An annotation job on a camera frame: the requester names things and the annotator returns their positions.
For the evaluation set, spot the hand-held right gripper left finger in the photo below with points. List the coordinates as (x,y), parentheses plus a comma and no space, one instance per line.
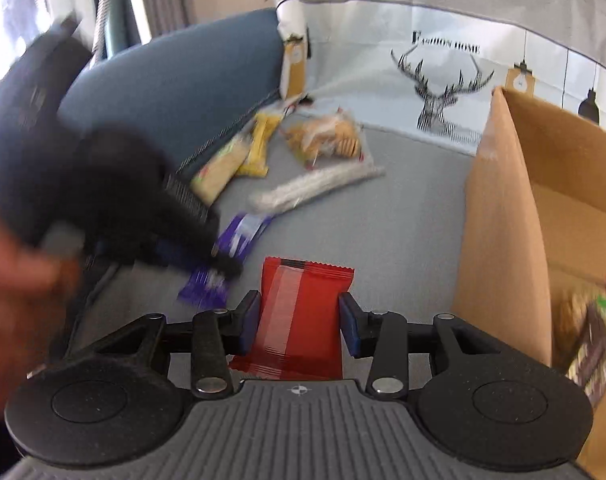
(248,325)

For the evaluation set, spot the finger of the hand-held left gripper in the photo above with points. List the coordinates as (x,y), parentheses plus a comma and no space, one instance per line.
(183,257)

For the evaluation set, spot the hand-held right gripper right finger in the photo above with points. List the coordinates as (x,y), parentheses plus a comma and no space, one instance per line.
(350,327)

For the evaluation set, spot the red snack packet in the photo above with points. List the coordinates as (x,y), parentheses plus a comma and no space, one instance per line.
(293,310)

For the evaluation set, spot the purple snack packet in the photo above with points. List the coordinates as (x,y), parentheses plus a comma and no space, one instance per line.
(240,235)

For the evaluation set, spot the yellow bar packet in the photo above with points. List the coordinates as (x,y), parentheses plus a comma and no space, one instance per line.
(259,147)

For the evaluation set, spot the cardboard box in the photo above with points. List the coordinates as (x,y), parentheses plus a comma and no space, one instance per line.
(508,240)

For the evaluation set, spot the clear cookie bag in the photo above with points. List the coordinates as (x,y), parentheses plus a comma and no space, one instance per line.
(328,135)

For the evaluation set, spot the person's left hand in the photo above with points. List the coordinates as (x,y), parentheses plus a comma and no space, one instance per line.
(18,300)

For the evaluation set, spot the cream green bar packet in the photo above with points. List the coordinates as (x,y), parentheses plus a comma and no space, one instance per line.
(220,167)

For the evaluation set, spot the dark blue cushion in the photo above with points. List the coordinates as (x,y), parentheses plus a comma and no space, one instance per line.
(183,75)

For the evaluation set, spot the deer printed sofa cover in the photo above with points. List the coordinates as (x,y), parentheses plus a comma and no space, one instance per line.
(408,200)

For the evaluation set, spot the long white snack packet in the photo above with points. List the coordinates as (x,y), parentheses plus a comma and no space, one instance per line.
(313,185)

